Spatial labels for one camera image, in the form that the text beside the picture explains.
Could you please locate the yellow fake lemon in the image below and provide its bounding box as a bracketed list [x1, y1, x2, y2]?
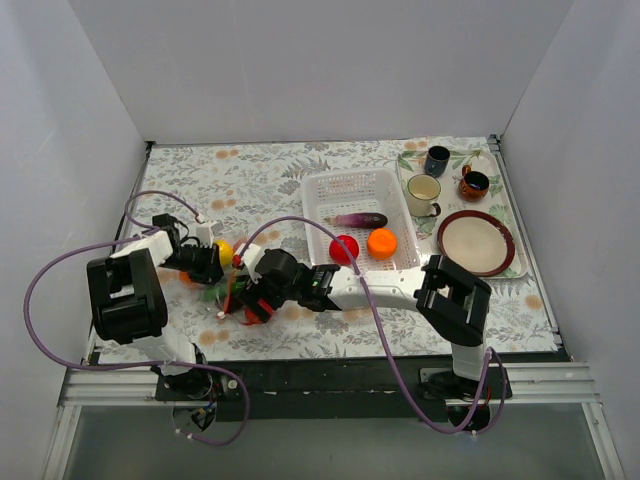
[214, 239, 234, 268]

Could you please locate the clear zip bag orange seal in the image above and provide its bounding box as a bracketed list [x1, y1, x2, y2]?
[189, 265, 272, 326]

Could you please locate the purple fake eggplant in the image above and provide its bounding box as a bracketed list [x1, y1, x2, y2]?
[324, 212, 388, 230]

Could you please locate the fake orange mandarin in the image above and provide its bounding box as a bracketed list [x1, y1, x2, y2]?
[367, 228, 398, 261]

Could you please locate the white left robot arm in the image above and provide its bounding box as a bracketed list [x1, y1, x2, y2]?
[87, 214, 224, 400]

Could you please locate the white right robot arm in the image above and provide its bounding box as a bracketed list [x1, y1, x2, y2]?
[234, 245, 492, 398]

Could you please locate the floral tablecloth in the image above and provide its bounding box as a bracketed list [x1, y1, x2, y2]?
[94, 136, 559, 362]

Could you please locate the white plastic mesh basket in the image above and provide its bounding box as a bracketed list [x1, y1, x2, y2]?
[301, 167, 420, 270]

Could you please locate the cream enamel mug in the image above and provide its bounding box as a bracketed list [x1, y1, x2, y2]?
[405, 174, 442, 218]

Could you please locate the dark blue mug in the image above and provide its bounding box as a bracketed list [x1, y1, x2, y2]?
[424, 145, 451, 178]

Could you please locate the floral serving tray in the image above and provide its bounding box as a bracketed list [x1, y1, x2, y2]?
[414, 147, 529, 279]

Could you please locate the cream plate red rim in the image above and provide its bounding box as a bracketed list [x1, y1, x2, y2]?
[436, 210, 516, 277]

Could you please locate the orange brown mug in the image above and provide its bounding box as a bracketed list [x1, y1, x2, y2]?
[458, 165, 490, 203]

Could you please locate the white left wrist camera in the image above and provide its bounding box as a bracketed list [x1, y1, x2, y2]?
[196, 220, 223, 247]

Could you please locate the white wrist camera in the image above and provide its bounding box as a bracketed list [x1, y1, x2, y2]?
[196, 220, 223, 247]
[231, 242, 263, 275]

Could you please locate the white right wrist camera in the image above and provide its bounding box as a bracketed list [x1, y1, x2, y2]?
[231, 242, 263, 275]

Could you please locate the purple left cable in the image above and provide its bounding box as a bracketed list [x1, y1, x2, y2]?
[24, 189, 251, 447]

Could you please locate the purple cable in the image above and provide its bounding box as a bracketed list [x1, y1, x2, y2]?
[234, 215, 507, 434]
[24, 189, 251, 447]

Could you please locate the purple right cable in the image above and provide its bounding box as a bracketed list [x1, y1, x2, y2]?
[234, 215, 507, 434]

